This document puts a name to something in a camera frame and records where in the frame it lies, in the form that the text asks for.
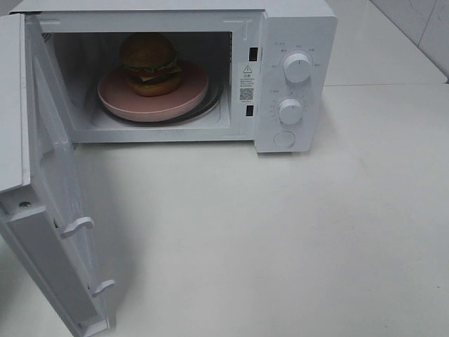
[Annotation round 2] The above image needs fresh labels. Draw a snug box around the upper white power knob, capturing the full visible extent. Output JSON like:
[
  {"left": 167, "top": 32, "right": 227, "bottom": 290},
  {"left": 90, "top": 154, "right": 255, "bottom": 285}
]
[{"left": 282, "top": 51, "right": 312, "bottom": 84}]

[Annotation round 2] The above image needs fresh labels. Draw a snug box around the white microwave door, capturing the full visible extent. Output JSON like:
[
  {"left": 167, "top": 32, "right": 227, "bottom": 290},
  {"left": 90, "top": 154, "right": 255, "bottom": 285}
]
[{"left": 1, "top": 13, "right": 114, "bottom": 336}]

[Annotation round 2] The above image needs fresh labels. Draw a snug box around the pink round plate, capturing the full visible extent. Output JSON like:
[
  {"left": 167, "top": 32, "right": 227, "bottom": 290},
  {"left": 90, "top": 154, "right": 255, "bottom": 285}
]
[{"left": 98, "top": 61, "right": 210, "bottom": 122}]

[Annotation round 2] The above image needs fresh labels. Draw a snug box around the white warning label sticker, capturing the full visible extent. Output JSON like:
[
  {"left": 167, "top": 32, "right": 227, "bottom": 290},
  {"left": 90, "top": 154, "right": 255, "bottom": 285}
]
[{"left": 239, "top": 62, "right": 256, "bottom": 103}]

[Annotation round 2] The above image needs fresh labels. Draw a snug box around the white microwave oven body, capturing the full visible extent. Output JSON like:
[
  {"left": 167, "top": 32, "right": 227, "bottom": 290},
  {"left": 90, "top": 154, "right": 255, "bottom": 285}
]
[{"left": 9, "top": 1, "right": 337, "bottom": 152}]

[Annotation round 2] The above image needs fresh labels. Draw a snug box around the burger with sesame bun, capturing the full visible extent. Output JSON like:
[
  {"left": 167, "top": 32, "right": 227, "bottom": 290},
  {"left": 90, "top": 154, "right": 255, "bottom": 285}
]
[{"left": 119, "top": 32, "right": 182, "bottom": 97}]

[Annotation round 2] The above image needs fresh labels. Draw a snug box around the round white door button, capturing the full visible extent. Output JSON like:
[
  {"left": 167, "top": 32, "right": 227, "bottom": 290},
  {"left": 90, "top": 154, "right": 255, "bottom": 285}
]
[{"left": 274, "top": 131, "right": 295, "bottom": 148}]

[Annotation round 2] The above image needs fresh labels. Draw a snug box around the glass microwave turntable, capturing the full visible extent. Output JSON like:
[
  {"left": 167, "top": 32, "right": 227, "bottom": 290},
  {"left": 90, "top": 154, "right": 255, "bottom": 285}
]
[{"left": 101, "top": 79, "right": 225, "bottom": 126}]

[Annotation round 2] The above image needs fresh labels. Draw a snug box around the lower white timer knob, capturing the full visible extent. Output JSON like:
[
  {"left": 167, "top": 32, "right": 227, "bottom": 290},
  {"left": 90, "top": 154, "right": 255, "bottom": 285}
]
[{"left": 278, "top": 98, "right": 303, "bottom": 125}]

